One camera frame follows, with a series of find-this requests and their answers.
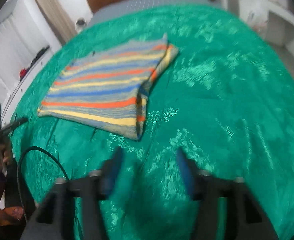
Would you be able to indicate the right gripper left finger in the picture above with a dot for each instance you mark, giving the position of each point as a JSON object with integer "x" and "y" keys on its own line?
{"x": 54, "y": 218}

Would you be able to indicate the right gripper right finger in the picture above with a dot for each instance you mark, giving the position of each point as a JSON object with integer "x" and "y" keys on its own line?
{"x": 227, "y": 209}

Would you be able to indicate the striped knit sweater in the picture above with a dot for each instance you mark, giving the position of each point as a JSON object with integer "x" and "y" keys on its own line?
{"x": 109, "y": 89}

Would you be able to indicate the person's left forearm sleeve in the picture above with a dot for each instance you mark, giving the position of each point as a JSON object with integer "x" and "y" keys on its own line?
{"x": 11, "y": 211}

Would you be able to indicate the black clothes on cabinet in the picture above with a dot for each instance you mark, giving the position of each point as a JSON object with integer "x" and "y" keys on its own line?
{"x": 39, "y": 54}

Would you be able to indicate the white drawer cabinet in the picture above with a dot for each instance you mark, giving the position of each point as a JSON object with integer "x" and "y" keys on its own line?
{"x": 9, "y": 107}

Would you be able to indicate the red cloth on cabinet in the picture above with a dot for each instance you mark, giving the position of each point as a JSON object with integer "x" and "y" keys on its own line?
{"x": 23, "y": 73}

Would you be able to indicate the white sheer curtain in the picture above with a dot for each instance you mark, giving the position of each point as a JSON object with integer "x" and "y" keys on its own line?
{"x": 20, "y": 41}

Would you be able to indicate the green floral bedspread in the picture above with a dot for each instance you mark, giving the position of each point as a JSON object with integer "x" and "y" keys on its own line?
{"x": 227, "y": 100}

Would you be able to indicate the beige curtain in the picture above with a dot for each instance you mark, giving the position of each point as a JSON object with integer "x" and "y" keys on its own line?
{"x": 58, "y": 19}

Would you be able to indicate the grey bed sheet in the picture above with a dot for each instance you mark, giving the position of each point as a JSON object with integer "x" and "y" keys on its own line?
{"x": 126, "y": 7}

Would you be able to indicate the white desk shelf unit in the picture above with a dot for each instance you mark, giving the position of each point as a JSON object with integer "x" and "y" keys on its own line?
{"x": 273, "y": 20}

